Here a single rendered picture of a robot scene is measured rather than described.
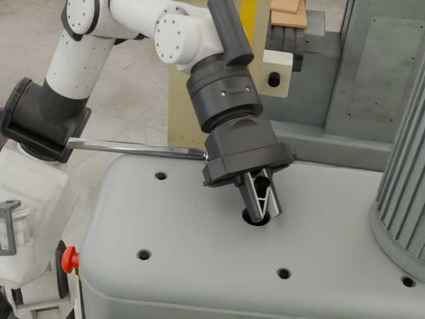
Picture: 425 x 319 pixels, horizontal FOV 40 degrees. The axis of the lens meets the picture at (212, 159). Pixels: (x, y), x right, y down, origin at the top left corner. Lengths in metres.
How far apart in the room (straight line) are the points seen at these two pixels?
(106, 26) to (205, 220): 0.39
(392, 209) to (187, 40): 0.33
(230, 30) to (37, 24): 4.67
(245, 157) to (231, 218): 0.09
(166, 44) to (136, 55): 4.08
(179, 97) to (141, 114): 1.44
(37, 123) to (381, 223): 0.69
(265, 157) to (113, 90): 3.72
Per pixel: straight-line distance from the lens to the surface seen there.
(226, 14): 0.77
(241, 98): 0.74
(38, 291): 1.78
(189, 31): 0.76
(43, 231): 1.20
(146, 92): 4.39
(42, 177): 1.18
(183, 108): 2.78
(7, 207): 1.06
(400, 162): 0.70
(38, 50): 4.99
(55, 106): 1.13
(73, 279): 1.80
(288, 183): 0.82
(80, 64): 1.07
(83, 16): 0.98
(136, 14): 0.90
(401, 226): 0.73
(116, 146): 0.85
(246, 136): 0.74
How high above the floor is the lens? 2.43
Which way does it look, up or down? 40 degrees down
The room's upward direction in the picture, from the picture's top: 5 degrees clockwise
